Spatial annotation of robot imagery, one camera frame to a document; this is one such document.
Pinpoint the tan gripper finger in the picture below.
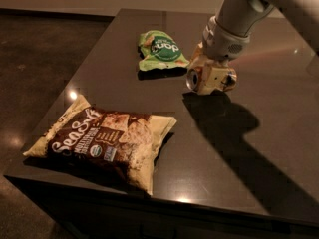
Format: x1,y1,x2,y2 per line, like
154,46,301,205
188,43,207,69
196,61,237,95

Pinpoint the orange soda can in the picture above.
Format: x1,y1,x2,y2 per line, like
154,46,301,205
186,66,237,95

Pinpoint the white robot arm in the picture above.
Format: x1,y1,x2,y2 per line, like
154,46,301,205
186,0,319,95

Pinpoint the green chip bag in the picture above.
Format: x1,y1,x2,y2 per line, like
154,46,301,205
138,30,189,72

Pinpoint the brown sea salt chip bag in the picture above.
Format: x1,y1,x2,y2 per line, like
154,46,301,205
24,95,176,194

